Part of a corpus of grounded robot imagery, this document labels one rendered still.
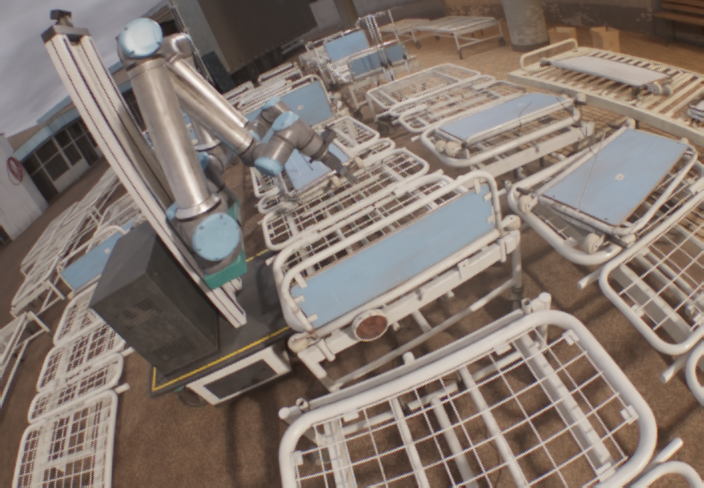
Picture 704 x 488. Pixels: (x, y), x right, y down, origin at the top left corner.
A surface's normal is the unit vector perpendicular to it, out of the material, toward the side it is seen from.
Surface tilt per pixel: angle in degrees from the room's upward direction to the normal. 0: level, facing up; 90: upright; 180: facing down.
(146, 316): 90
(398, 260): 90
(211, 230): 95
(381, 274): 90
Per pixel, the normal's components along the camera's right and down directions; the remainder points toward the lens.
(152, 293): 0.32, 0.45
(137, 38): 0.62, 0.11
